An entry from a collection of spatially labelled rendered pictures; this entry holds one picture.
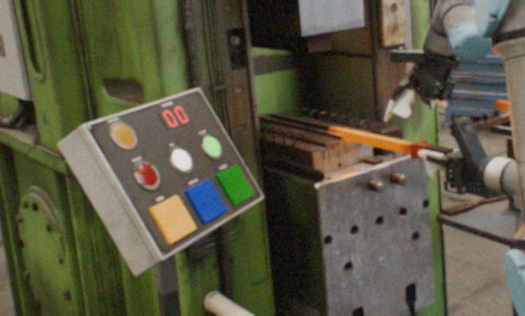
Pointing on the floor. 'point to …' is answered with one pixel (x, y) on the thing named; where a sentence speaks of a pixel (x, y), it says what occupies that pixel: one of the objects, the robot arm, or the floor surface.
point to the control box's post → (168, 287)
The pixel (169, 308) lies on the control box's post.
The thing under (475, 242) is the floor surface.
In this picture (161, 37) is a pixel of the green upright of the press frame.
